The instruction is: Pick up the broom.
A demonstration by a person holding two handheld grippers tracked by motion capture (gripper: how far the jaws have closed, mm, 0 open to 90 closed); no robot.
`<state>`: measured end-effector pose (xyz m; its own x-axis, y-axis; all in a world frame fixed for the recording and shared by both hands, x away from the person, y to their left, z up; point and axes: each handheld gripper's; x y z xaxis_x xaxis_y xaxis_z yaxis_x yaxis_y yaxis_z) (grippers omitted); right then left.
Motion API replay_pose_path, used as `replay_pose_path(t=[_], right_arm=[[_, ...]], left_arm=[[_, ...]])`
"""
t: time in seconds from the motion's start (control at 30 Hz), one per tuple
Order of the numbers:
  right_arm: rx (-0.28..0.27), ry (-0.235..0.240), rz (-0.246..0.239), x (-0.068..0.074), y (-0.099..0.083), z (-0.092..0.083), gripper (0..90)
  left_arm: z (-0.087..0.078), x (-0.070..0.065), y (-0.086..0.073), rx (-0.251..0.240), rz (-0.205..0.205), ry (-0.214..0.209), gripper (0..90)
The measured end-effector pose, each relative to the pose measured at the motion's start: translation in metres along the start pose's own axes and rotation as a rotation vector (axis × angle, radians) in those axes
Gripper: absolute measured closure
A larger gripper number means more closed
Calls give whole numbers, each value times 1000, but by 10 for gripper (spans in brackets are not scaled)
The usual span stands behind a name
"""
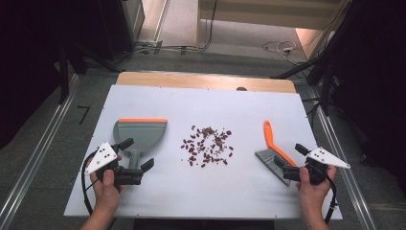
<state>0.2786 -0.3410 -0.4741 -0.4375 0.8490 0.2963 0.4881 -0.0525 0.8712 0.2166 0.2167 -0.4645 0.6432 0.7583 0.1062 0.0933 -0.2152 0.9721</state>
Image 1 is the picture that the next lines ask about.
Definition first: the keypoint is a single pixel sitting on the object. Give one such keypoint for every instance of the person's left hand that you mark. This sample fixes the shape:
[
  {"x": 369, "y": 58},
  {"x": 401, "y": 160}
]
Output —
[{"x": 107, "y": 193}]

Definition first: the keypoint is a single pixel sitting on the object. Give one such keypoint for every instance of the pile of red beans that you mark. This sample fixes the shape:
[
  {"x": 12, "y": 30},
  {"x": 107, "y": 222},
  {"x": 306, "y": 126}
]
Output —
[{"x": 209, "y": 130}]

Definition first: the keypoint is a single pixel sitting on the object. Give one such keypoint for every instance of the dark cabinet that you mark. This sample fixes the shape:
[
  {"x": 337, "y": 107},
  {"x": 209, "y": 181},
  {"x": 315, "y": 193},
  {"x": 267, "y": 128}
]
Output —
[{"x": 134, "y": 16}]

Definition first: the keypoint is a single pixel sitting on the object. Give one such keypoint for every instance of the wooden table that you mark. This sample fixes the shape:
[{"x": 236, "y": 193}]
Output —
[{"x": 191, "y": 81}]

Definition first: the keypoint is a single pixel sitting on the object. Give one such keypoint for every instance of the beige furniture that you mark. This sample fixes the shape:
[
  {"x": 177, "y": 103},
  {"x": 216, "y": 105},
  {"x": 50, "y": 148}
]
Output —
[{"x": 255, "y": 12}]

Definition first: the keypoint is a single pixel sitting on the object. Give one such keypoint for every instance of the grey dustpan with orange edge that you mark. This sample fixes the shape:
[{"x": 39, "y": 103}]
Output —
[{"x": 143, "y": 134}]

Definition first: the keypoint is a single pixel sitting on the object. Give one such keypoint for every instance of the white board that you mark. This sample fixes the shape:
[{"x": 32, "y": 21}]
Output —
[{"x": 191, "y": 191}]

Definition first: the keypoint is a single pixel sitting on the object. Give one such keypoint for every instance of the black metal stand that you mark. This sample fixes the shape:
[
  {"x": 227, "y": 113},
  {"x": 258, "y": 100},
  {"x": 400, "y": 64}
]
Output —
[
  {"x": 326, "y": 89},
  {"x": 63, "y": 80}
]

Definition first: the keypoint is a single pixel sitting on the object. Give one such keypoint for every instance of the dark curtain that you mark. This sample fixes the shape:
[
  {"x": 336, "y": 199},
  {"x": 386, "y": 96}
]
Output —
[
  {"x": 376, "y": 80},
  {"x": 32, "y": 64}
]

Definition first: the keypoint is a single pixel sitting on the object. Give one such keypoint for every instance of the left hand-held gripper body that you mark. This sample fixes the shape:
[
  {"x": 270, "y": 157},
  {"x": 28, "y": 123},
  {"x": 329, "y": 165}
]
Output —
[{"x": 102, "y": 156}]

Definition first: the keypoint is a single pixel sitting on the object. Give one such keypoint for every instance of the person's right hand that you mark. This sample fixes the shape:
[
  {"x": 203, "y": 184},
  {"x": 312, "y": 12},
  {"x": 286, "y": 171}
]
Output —
[{"x": 312, "y": 195}]

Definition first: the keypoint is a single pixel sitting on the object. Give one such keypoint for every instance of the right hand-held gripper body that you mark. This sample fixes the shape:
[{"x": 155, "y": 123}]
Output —
[{"x": 324, "y": 157}]

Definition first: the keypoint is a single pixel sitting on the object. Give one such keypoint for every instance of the aluminium floor rail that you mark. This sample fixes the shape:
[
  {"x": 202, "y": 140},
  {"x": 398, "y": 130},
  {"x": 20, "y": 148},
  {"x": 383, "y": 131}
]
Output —
[
  {"x": 41, "y": 150},
  {"x": 338, "y": 159}
]

